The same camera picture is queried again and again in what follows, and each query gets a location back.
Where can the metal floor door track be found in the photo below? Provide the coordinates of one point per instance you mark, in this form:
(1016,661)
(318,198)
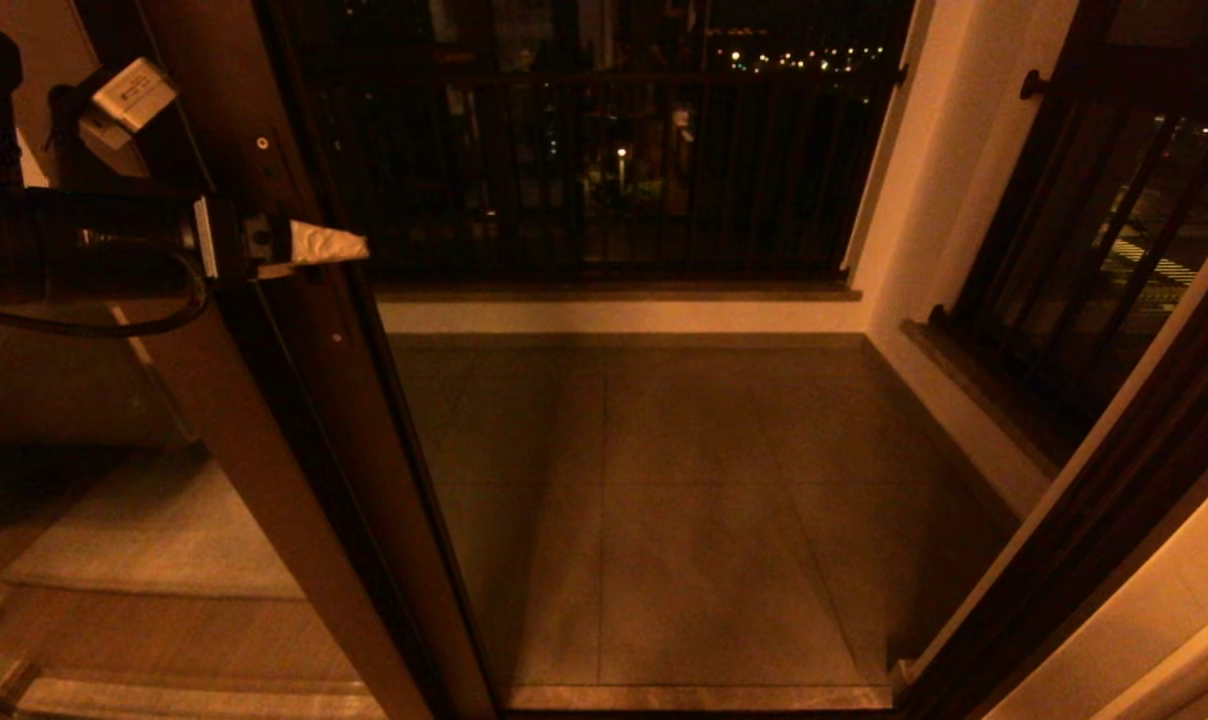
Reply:
(714,697)

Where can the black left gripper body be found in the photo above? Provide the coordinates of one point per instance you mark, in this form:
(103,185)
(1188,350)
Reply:
(239,240)

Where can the brown framed sliding glass door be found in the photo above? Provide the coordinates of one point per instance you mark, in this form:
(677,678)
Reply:
(364,420)

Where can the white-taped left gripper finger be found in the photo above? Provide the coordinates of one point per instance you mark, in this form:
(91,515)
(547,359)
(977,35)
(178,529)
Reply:
(329,243)

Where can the grey-taped left gripper finger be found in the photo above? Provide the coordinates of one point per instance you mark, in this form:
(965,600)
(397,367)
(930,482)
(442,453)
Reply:
(276,270)

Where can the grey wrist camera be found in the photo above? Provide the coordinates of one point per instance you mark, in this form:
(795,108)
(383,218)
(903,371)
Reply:
(132,92)

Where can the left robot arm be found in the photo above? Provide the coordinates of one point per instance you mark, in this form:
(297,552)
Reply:
(64,240)

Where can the brown framed fixed glass panel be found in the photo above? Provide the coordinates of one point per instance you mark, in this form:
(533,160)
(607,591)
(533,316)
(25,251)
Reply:
(254,480)

